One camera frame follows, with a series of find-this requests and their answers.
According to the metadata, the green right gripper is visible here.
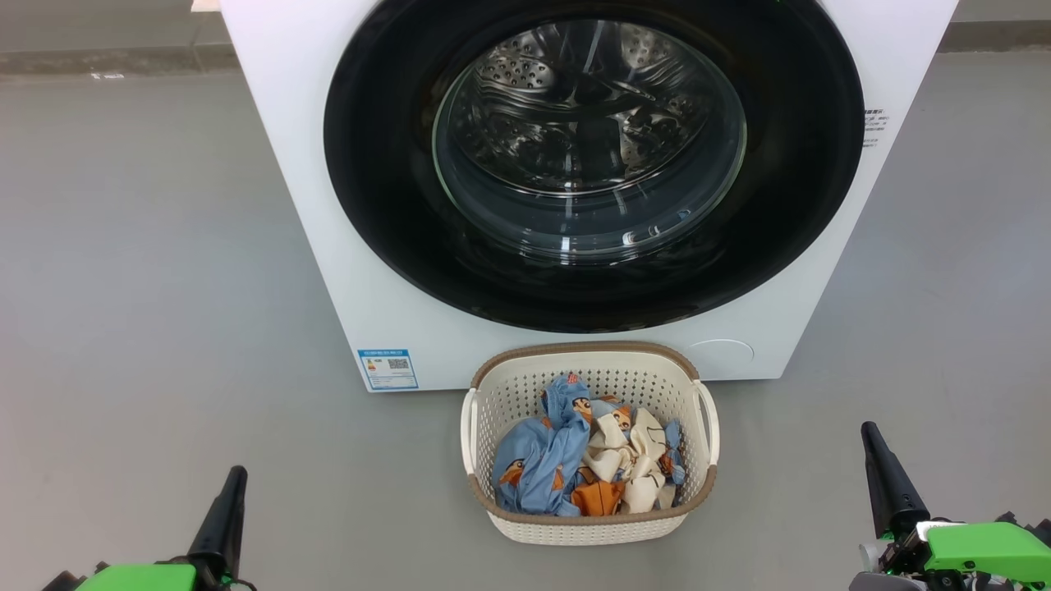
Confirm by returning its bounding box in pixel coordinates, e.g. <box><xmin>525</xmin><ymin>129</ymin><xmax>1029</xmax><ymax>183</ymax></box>
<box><xmin>848</xmin><ymin>421</ymin><xmax>1051</xmax><ymax>591</ymax></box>

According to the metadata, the cream perforated laundry basket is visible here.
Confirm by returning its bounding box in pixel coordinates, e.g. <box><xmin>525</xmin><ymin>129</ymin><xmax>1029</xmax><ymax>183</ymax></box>
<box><xmin>460</xmin><ymin>341</ymin><xmax>721</xmax><ymax>546</ymax></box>

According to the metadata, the round white filter cover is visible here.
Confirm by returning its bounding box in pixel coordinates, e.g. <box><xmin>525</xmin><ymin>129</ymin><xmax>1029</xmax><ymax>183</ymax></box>
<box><xmin>688</xmin><ymin>339</ymin><xmax>755</xmax><ymax>380</ymax></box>

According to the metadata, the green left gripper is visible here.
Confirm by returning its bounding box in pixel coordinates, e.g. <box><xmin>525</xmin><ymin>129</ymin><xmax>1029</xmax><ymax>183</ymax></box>
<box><xmin>41</xmin><ymin>465</ymin><xmax>255</xmax><ymax>591</ymax></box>

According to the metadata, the blue printed garment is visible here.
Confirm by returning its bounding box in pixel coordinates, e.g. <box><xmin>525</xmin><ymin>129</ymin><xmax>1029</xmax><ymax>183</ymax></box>
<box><xmin>491</xmin><ymin>373</ymin><xmax>686</xmax><ymax>518</ymax></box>

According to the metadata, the blue energy label sticker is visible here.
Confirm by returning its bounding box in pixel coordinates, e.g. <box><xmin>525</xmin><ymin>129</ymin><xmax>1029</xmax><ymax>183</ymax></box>
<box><xmin>358</xmin><ymin>349</ymin><xmax>420</xmax><ymax>391</ymax></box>

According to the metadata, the black round washer door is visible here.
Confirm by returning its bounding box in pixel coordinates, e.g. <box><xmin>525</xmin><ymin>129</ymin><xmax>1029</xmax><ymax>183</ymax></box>
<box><xmin>323</xmin><ymin>0</ymin><xmax>865</xmax><ymax>334</ymax></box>

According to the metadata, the cream printed garment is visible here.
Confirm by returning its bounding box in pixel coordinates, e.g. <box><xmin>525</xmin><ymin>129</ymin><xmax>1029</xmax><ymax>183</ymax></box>
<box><xmin>581</xmin><ymin>408</ymin><xmax>678</xmax><ymax>515</ymax></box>

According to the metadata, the stainless steel washing machine drum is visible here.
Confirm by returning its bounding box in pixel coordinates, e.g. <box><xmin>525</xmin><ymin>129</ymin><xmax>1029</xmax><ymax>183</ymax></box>
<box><xmin>433</xmin><ymin>18</ymin><xmax>748</xmax><ymax>247</ymax></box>

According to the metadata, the white front-load washing machine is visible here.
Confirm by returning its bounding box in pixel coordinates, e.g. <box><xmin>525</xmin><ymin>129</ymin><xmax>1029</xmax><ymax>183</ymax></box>
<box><xmin>218</xmin><ymin>0</ymin><xmax>960</xmax><ymax>393</ymax></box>

